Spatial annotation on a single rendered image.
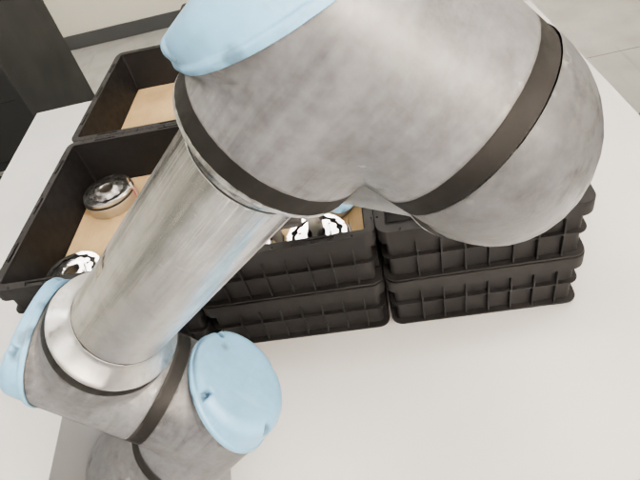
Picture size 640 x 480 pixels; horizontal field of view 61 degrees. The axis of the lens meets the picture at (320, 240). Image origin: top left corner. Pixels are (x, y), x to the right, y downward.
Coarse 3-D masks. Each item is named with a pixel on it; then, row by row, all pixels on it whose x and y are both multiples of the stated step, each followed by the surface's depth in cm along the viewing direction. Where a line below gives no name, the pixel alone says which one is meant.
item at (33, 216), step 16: (160, 128) 109; (176, 128) 108; (80, 144) 111; (64, 160) 107; (48, 192) 100; (32, 224) 95; (16, 240) 92; (16, 256) 89; (0, 272) 87; (80, 272) 83; (0, 288) 84; (16, 288) 83; (32, 288) 83
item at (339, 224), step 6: (324, 216) 92; (330, 216) 91; (336, 216) 90; (306, 222) 91; (324, 222) 90; (330, 222) 90; (336, 222) 90; (342, 222) 89; (294, 228) 91; (300, 228) 90; (330, 228) 89; (336, 228) 89; (342, 228) 88; (288, 234) 90; (294, 234) 90; (300, 234) 89; (288, 240) 89
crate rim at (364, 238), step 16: (368, 224) 78; (304, 240) 78; (320, 240) 77; (336, 240) 77; (352, 240) 77; (368, 240) 77; (256, 256) 79; (272, 256) 79; (288, 256) 79; (304, 256) 79
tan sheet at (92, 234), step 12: (132, 180) 116; (144, 180) 115; (84, 216) 110; (120, 216) 108; (84, 228) 107; (96, 228) 107; (108, 228) 106; (72, 240) 105; (84, 240) 105; (96, 240) 104; (108, 240) 103; (72, 252) 103; (96, 252) 101
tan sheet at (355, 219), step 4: (352, 208) 96; (356, 208) 96; (360, 208) 96; (352, 212) 95; (356, 212) 95; (360, 212) 95; (344, 216) 95; (348, 216) 95; (352, 216) 94; (356, 216) 94; (360, 216) 94; (344, 220) 94; (352, 220) 94; (356, 220) 94; (360, 220) 93; (352, 224) 93; (356, 224) 93; (360, 224) 93; (352, 228) 92; (356, 228) 92; (360, 228) 92; (284, 232) 95; (288, 232) 95
